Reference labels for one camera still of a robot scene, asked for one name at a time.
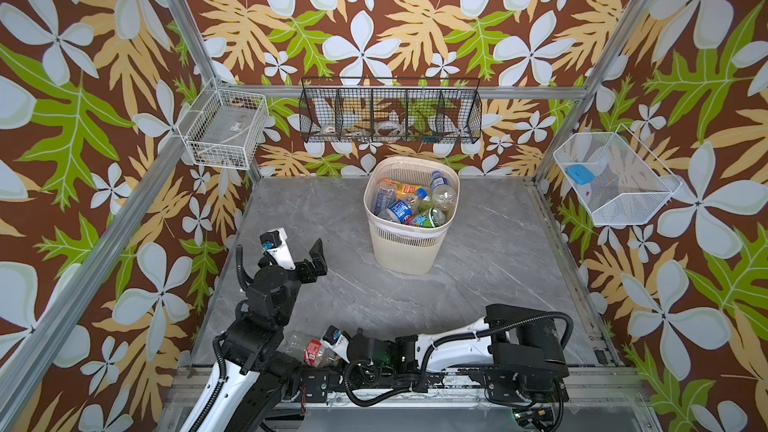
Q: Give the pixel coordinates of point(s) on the aluminium frame rail back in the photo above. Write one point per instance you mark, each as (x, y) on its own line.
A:
(485, 92)

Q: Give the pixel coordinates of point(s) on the white wire basket right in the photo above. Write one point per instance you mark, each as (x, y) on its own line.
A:
(632, 183)

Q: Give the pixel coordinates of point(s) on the soda water bottle blue cap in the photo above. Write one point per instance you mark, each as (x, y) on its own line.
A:
(386, 194)

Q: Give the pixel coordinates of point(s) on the aluminium frame post back right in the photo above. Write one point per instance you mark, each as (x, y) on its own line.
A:
(629, 19)

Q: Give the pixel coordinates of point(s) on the aluminium frame post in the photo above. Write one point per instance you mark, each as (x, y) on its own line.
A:
(173, 150)
(629, 19)

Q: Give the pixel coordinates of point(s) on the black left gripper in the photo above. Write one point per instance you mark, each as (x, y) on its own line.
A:
(309, 274)

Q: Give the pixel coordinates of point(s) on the orange label juice bottle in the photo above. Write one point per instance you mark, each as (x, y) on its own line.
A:
(402, 189)

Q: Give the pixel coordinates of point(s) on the cream slatted plastic bin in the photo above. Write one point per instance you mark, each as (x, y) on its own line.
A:
(402, 247)

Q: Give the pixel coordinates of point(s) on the clear bottle red label yellow cap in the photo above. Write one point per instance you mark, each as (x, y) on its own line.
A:
(308, 350)

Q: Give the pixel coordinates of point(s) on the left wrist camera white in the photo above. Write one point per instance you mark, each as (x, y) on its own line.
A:
(275, 247)

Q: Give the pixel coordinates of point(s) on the white wire basket left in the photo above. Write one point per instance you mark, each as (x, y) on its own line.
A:
(221, 129)

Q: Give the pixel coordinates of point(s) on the black wire wall basket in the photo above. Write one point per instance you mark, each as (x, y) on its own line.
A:
(380, 109)

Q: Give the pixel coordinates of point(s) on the aluminium frame post back left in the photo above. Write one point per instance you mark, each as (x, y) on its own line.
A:
(173, 150)

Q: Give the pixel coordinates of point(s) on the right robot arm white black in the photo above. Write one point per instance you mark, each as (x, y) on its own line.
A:
(518, 352)

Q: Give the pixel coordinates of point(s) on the clear Pepsi bottle blue label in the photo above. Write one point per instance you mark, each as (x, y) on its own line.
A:
(403, 208)

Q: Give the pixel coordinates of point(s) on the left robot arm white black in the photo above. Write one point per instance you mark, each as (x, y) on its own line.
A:
(251, 376)

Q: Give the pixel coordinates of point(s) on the blue item in right basket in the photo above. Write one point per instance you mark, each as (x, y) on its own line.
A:
(580, 174)

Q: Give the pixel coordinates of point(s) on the white wire basket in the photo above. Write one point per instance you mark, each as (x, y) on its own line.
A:
(632, 183)
(221, 129)

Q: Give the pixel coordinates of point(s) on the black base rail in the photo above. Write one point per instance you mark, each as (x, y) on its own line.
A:
(484, 383)

